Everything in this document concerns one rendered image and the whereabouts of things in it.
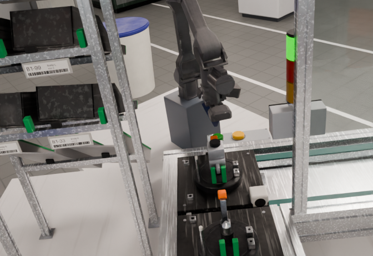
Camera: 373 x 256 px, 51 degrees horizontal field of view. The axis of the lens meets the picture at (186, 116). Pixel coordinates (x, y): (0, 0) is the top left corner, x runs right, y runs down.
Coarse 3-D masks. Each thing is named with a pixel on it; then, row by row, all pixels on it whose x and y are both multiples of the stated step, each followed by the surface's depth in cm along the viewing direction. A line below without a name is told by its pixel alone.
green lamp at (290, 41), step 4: (288, 40) 79; (292, 40) 78; (288, 44) 80; (292, 44) 79; (288, 48) 80; (292, 48) 79; (288, 52) 80; (292, 52) 79; (288, 56) 81; (292, 56) 80; (292, 60) 80
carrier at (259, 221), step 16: (256, 208) 100; (192, 224) 98; (208, 224) 97; (224, 224) 86; (240, 224) 93; (256, 224) 95; (272, 224) 94; (192, 240) 93; (208, 240) 90; (224, 240) 83; (240, 240) 89; (256, 240) 88; (272, 240) 90
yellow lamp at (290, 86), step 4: (288, 84) 84; (292, 84) 83; (288, 88) 84; (292, 88) 83; (288, 92) 85; (292, 92) 84; (288, 96) 85; (292, 96) 84; (288, 100) 86; (292, 100) 85
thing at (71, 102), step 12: (72, 84) 81; (84, 84) 81; (96, 84) 82; (48, 96) 82; (60, 96) 82; (72, 96) 81; (84, 96) 81; (96, 96) 82; (120, 96) 96; (48, 108) 83; (60, 108) 82; (72, 108) 82; (84, 108) 81; (96, 108) 82; (120, 108) 95; (48, 120) 83; (60, 120) 82
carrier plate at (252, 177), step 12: (204, 156) 122; (228, 156) 120; (240, 156) 120; (252, 156) 119; (180, 168) 118; (192, 168) 117; (252, 168) 114; (180, 180) 113; (192, 180) 112; (252, 180) 109; (180, 192) 109; (192, 192) 108; (204, 192) 107; (228, 192) 106; (240, 192) 106; (180, 204) 104; (192, 204) 104; (204, 204) 103; (216, 204) 103; (228, 204) 102; (240, 204) 102; (252, 204) 102
